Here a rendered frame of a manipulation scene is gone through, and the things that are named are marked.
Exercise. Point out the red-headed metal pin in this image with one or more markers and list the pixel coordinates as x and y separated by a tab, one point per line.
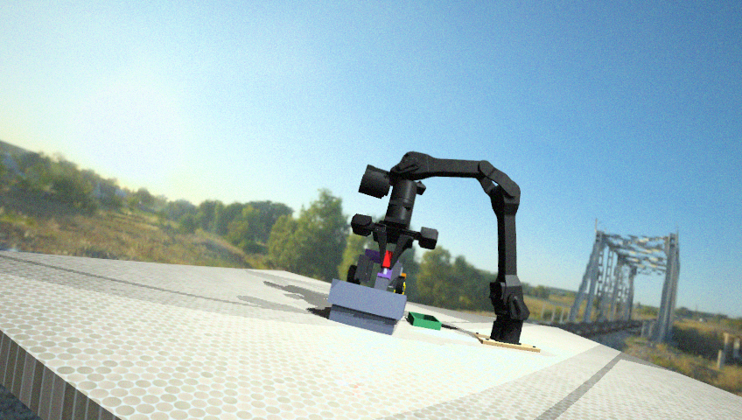
387	261

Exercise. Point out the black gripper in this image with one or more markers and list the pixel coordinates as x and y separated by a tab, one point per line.
397	223

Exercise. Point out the green tray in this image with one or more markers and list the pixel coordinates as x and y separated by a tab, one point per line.
426	321

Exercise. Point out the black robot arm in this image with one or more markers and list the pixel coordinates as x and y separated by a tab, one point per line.
506	292

